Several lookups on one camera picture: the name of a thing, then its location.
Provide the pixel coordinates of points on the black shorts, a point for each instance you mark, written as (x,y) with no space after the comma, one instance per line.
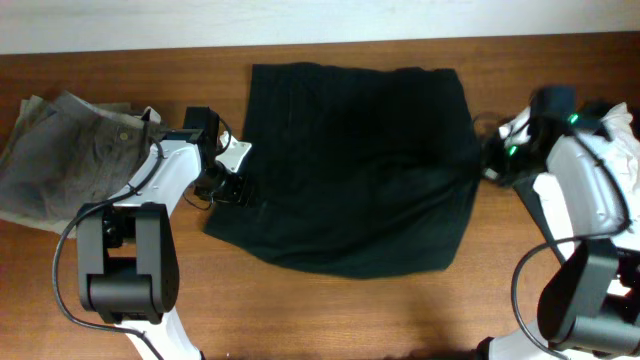
(355,172)

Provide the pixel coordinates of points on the grey folded shorts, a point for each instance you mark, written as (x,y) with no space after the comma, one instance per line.
(70,155)

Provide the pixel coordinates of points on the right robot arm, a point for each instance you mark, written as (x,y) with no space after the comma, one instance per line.
(590,307)

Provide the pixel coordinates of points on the dark green garment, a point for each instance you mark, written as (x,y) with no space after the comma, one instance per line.
(567,207)

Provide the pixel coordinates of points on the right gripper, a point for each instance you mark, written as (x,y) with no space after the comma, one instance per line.
(491,155)

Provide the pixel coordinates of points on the white crumpled shirt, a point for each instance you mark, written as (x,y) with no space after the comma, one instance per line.
(546,128)

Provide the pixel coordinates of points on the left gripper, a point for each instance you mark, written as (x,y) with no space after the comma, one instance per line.
(240,192)

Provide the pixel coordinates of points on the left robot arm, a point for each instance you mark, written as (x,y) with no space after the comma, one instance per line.
(128,270)

